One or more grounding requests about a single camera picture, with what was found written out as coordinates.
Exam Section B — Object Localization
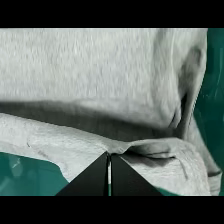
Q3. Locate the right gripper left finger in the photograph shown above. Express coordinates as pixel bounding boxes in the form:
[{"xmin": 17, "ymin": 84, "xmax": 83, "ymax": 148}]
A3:
[{"xmin": 55, "ymin": 151, "xmax": 110, "ymax": 197}]

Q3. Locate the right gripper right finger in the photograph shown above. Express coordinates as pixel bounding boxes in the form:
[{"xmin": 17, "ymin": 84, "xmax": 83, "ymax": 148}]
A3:
[{"xmin": 110, "ymin": 153, "xmax": 164, "ymax": 197}]

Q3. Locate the grey shirt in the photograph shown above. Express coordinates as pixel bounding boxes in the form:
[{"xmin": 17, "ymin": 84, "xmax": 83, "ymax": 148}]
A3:
[{"xmin": 0, "ymin": 27, "xmax": 224, "ymax": 197}]

